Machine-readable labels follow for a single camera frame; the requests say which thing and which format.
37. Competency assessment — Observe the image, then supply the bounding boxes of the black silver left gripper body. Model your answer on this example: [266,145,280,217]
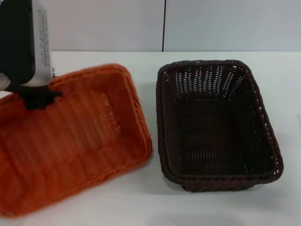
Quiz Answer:
[0,0,54,87]

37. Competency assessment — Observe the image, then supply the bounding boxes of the orange woven plastic basket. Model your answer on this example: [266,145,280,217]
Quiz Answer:
[0,63,153,218]

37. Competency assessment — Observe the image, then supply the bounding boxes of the dark brown woven basket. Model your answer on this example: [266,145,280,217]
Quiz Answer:
[156,59,285,193]

